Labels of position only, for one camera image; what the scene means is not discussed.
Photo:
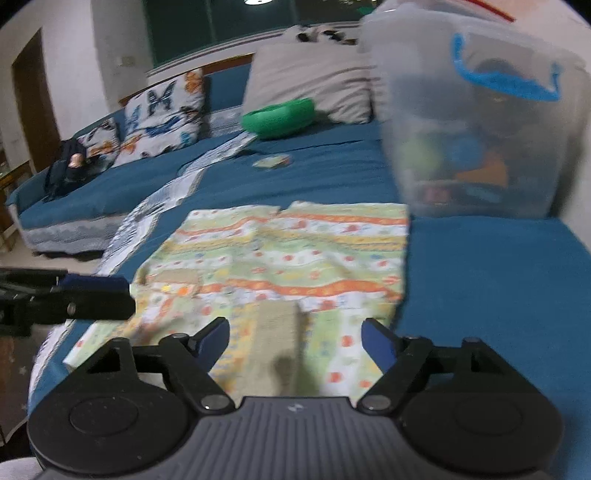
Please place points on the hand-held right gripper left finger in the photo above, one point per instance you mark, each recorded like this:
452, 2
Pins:
214, 340

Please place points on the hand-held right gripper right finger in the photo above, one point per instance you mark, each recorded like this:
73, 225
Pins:
376, 340

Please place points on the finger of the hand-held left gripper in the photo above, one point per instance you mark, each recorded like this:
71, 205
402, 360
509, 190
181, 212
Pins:
92, 307
97, 284

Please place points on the patterned baby shirt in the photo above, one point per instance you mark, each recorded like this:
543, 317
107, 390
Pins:
286, 249

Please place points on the blue bedspread grey lace border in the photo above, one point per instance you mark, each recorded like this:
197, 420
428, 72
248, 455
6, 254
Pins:
101, 194

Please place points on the blue patterned bedspread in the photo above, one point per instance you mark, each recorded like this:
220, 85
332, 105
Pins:
461, 277

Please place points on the dark bag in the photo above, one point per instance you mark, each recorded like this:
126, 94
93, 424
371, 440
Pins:
64, 175

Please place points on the small butterfly print pillow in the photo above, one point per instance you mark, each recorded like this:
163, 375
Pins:
104, 138

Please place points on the large butterfly print pillow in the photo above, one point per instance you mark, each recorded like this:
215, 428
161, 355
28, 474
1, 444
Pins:
157, 115

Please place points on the small flat packet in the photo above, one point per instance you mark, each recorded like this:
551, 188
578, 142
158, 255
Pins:
272, 161

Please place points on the wooden door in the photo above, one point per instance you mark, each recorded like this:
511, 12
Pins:
32, 101

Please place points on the pile of colourful toys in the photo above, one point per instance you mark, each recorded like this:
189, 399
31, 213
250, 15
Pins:
461, 166

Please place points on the green plastic bowl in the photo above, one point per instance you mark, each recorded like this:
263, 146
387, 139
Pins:
277, 122

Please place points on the clear plastic toy bin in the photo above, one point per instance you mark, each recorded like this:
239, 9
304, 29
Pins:
415, 115

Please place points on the beige pillow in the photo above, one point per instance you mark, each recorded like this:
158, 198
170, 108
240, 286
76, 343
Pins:
309, 74

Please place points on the dark window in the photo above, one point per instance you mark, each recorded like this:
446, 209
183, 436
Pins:
207, 27

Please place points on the black and white plush toy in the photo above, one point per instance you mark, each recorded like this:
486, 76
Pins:
318, 34

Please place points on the wooden bed frame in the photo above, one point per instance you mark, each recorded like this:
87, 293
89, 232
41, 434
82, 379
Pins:
184, 76

